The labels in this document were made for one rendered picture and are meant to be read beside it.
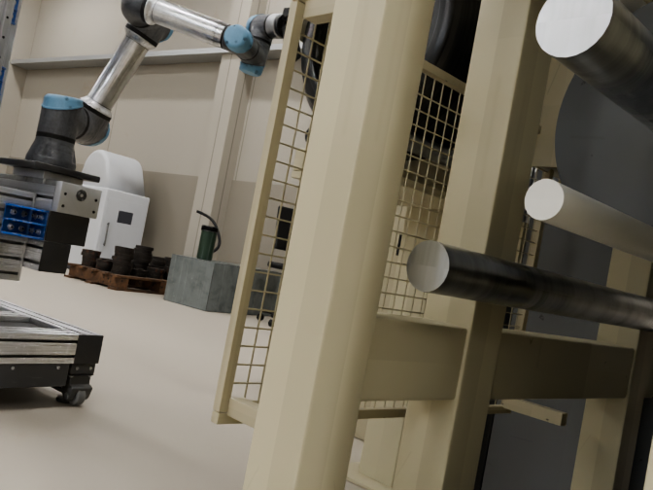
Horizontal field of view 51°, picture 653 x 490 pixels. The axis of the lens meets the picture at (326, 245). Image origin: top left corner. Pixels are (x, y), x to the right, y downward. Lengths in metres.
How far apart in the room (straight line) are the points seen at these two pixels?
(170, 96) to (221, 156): 1.51
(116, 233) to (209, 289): 2.22
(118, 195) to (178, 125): 1.20
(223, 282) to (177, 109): 3.11
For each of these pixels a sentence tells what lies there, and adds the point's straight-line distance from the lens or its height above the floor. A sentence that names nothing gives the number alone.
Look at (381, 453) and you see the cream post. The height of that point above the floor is 0.09.
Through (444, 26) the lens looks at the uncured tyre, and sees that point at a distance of 1.61.
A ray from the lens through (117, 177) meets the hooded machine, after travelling 7.97.
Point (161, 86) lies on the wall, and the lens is 8.89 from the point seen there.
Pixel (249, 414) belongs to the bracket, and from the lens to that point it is 1.07.
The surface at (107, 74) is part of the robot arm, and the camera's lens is 2.42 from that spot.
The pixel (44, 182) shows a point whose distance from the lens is 2.23.
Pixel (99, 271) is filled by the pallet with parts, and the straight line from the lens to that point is 6.67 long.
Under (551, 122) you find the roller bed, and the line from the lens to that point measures 1.74.
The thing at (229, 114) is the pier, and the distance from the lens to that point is 7.53.
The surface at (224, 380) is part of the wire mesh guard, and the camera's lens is 1.10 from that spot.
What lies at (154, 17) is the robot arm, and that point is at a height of 1.22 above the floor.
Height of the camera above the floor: 0.58
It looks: 2 degrees up
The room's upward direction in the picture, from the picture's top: 11 degrees clockwise
